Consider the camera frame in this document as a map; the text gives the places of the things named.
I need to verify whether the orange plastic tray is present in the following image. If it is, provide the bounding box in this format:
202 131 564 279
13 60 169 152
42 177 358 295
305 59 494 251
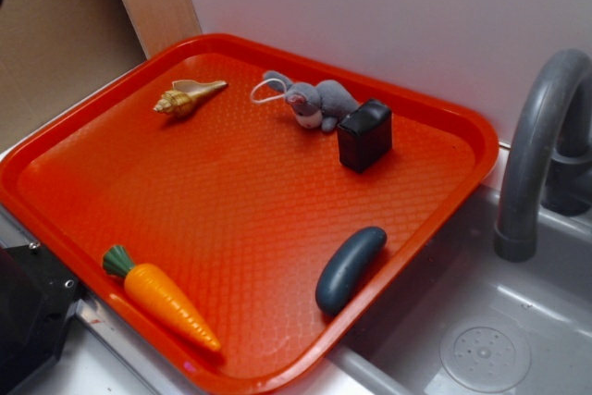
1 34 499 394

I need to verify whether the grey toy sink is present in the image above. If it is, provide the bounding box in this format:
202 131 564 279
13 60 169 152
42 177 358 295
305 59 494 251
330 187 591 394

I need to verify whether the grey toy faucet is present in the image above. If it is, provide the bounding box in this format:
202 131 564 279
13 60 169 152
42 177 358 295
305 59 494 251
494 49 591 263

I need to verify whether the grey plush bunny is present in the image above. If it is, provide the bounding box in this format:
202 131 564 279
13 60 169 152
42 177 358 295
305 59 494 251
250 70 360 133

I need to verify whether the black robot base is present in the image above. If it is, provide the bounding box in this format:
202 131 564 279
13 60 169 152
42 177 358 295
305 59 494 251
1 242 82 394

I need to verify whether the black box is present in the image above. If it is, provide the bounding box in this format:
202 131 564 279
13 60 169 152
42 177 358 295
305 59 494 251
337 98 393 173

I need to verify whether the golden seashell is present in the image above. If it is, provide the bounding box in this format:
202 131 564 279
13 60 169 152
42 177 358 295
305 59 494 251
153 80 228 118

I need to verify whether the dark grey toy cucumber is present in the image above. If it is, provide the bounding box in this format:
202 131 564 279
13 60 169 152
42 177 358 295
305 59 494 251
315 227 388 316

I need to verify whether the orange toy carrot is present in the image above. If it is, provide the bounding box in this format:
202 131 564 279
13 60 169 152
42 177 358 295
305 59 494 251
102 245 222 352

